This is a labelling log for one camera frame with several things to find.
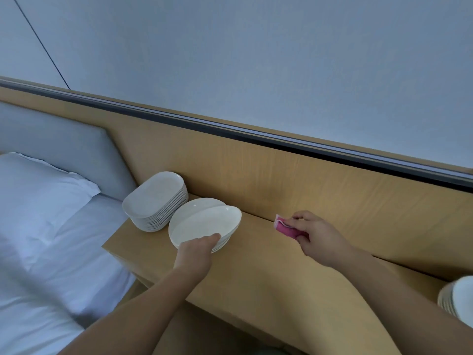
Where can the person's right hand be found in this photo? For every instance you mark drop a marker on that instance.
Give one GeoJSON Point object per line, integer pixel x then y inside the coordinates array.
{"type": "Point", "coordinates": [325, 238]}

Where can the person's left hand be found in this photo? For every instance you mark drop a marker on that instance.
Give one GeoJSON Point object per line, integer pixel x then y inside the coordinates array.
{"type": "Point", "coordinates": [196, 256]}

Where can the stack of cleaned round plates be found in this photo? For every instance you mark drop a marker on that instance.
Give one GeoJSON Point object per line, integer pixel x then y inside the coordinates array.
{"type": "Point", "coordinates": [199, 219]}

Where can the white glossy round plate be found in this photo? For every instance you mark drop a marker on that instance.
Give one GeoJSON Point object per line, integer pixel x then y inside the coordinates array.
{"type": "Point", "coordinates": [229, 236]}

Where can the pink cleaning cloth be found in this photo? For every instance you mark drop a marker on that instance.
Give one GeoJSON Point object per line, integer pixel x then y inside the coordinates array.
{"type": "Point", "coordinates": [284, 229]}

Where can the pile of white oblong plates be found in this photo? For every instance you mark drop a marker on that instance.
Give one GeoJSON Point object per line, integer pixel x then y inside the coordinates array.
{"type": "Point", "coordinates": [154, 192]}

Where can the stack of white round plates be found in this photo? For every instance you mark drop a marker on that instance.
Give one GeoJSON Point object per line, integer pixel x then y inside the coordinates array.
{"type": "Point", "coordinates": [458, 299]}

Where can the person's left forearm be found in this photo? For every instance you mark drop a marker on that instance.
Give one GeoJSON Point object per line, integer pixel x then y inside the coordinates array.
{"type": "Point", "coordinates": [125, 321]}

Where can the person's right forearm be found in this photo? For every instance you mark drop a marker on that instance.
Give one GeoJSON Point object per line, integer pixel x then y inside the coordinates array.
{"type": "Point", "coordinates": [410, 310]}

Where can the white bed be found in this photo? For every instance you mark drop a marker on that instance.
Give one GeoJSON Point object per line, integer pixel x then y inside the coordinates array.
{"type": "Point", "coordinates": [74, 270]}

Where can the grey upholstered headboard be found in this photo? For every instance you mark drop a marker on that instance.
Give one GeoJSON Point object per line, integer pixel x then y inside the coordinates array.
{"type": "Point", "coordinates": [70, 148]}

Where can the white pillow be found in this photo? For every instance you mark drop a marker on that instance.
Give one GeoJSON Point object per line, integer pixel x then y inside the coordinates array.
{"type": "Point", "coordinates": [37, 199]}

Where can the black wall rail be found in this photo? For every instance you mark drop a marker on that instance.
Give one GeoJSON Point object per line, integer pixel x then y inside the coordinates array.
{"type": "Point", "coordinates": [222, 133]}

